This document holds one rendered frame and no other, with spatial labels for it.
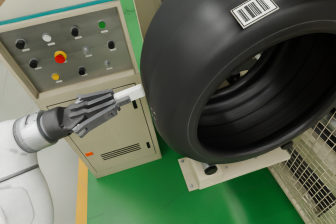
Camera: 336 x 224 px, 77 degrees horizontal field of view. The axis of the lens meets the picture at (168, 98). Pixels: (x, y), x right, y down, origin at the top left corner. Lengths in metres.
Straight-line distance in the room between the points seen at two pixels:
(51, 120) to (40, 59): 0.65
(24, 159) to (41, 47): 0.64
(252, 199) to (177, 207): 0.51
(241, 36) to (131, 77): 0.84
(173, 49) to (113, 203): 1.48
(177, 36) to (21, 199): 0.47
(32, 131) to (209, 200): 1.33
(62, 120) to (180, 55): 0.31
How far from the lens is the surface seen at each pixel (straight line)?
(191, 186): 1.67
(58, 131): 0.54
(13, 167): 0.59
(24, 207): 0.59
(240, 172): 0.86
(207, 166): 0.73
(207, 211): 1.64
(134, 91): 0.50
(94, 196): 1.83
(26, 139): 0.56
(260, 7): 0.39
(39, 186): 0.60
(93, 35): 1.06
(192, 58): 0.38
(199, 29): 0.39
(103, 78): 1.17
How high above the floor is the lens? 1.57
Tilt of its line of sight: 44 degrees down
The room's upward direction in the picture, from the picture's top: 9 degrees counter-clockwise
